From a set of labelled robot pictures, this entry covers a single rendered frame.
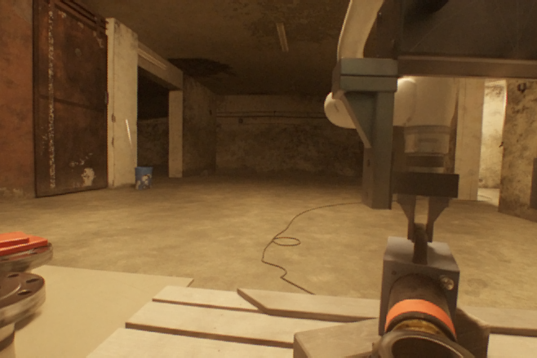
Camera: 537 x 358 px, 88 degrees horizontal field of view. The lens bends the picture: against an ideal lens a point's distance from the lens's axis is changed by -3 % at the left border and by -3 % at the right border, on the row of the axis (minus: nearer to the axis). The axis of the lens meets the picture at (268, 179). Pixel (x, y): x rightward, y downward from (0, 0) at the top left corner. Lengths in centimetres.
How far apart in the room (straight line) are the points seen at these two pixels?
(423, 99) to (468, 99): 515
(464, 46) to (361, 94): 7
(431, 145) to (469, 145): 510
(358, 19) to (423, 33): 42
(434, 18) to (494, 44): 4
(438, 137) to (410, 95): 10
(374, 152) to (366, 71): 5
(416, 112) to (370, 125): 46
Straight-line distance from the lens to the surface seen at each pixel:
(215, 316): 91
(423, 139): 67
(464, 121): 576
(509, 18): 26
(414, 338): 42
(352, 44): 66
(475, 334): 85
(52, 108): 494
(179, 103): 867
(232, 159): 1111
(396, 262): 65
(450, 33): 23
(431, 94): 68
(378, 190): 21
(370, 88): 21
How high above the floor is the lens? 60
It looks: 4 degrees down
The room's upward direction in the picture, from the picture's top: 1 degrees clockwise
